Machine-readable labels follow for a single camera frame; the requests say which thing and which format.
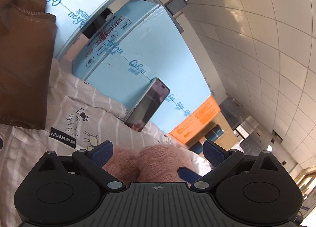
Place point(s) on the orange printed box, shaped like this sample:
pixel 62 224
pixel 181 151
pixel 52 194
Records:
pixel 196 121

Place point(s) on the large light blue box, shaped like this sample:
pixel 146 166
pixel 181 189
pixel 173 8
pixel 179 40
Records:
pixel 138 44

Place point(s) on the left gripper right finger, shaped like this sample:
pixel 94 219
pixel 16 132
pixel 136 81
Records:
pixel 233 163

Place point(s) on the black power adapter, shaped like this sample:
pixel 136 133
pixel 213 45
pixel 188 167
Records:
pixel 175 6

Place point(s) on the striped cartoon bed sheet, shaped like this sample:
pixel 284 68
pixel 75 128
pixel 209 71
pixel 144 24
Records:
pixel 78 117

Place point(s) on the dark blue thermos bottle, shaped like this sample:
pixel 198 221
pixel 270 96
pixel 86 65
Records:
pixel 213 135

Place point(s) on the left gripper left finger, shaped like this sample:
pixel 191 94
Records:
pixel 81 171

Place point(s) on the white striped folded cloth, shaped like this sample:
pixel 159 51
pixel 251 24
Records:
pixel 201 165

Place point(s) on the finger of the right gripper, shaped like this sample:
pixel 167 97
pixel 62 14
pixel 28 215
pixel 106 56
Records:
pixel 187 175

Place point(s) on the pink knitted sweater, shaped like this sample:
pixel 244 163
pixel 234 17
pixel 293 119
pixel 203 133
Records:
pixel 153 164

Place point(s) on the brown folded garment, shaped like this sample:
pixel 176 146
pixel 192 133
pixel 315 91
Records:
pixel 28 36

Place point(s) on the brown cardboard box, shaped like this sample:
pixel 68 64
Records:
pixel 226 140

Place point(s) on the smartphone leaning on box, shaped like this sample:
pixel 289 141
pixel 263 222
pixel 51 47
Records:
pixel 147 105

